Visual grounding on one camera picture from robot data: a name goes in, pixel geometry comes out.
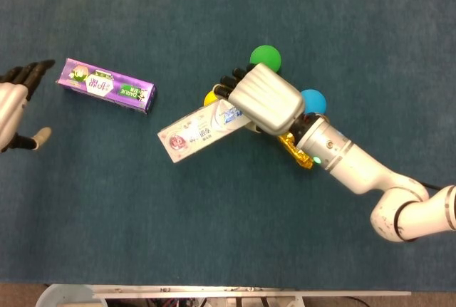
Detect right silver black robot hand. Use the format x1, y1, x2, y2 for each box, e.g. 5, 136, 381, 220
212, 63, 306, 136

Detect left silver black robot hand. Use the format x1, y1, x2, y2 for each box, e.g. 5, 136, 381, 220
0, 59, 56, 153

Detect green foam ball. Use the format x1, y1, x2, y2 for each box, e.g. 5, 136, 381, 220
249, 45, 282, 73

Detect gold foil snack packet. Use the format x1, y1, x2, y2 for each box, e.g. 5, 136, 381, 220
277, 132, 314, 170

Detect white toothpaste box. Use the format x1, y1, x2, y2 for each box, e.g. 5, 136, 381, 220
157, 98, 252, 164

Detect purple toothpaste box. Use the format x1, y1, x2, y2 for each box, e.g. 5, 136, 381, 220
56, 58, 157, 115

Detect blue foam ball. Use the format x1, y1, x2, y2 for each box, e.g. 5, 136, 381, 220
300, 88, 328, 115

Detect teal felt table cloth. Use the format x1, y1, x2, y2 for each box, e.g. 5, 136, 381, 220
0, 0, 456, 292

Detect pale round bucket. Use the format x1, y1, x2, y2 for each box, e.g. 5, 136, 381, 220
34, 283, 108, 307

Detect white metal frame rail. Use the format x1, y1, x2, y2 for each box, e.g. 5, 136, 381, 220
91, 284, 413, 300

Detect tangled cables under frame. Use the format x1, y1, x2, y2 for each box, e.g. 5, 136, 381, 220
142, 298, 200, 307

